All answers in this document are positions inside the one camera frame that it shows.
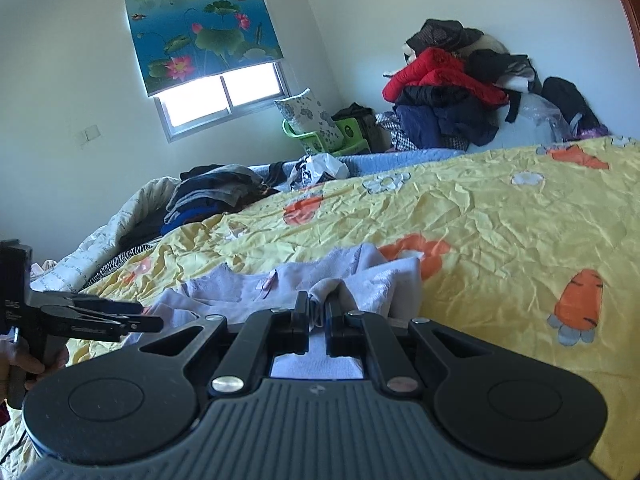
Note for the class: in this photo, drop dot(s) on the yellow carrot-print bedsheet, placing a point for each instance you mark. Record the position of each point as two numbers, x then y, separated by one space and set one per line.
500 240

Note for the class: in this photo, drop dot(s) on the black-white striped cloth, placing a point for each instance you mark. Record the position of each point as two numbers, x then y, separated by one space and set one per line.
120 265

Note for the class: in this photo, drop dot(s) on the clear plastic bag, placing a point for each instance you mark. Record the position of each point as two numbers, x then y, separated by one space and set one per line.
535 120

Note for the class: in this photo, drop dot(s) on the brown wooden door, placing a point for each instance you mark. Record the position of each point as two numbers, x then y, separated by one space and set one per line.
627 0

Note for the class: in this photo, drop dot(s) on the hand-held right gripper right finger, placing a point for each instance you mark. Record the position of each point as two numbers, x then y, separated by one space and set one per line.
334 332

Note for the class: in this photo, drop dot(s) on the person's left hand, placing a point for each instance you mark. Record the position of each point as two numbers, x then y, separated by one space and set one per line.
44 364

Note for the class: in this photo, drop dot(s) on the black-white checked cloth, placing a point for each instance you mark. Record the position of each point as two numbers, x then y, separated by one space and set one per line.
395 132

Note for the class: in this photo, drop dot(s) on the grey floral pillow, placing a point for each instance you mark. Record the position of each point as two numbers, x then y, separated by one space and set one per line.
310 120

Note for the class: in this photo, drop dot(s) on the green plastic chair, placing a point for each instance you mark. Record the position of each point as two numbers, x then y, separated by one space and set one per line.
352 132

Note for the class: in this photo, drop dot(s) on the stack of folded dark clothes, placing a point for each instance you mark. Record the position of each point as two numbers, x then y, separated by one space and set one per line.
210 195

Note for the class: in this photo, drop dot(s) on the navy padded jacket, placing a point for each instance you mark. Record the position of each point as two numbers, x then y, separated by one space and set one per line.
425 120

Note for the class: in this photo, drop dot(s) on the lavender long-sleeve sweater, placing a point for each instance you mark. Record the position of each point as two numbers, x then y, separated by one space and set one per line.
225 287

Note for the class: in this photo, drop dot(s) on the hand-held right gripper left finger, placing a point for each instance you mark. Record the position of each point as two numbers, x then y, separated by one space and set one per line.
300 330

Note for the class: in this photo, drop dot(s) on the window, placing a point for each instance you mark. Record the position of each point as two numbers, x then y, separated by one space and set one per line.
220 97

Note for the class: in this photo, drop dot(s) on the crumpled white plastic bag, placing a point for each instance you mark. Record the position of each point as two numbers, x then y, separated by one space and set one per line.
317 170

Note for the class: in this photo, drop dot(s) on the lotus-print roller blind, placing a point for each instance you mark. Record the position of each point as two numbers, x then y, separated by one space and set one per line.
200 25

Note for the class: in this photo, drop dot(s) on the black backpack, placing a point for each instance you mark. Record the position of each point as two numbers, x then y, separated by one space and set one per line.
567 100

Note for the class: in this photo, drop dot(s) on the white quilt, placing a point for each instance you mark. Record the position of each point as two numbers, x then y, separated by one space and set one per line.
120 225

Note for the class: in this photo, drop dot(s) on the red jacket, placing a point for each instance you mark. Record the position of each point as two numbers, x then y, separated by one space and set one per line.
440 72

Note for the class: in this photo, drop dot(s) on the dark patterned garment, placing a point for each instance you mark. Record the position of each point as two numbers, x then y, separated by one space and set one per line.
440 35

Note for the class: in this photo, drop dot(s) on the black garment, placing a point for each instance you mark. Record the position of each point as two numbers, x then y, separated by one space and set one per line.
500 67

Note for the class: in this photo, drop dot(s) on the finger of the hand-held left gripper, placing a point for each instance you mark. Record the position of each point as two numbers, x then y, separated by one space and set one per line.
95 305
115 327

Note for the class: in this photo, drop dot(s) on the white wall switch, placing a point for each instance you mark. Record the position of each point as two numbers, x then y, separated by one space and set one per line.
88 135

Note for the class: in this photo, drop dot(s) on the black bag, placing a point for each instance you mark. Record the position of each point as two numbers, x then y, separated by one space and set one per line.
367 125

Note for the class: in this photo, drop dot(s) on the blue blanket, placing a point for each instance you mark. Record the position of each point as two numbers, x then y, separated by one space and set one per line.
400 160

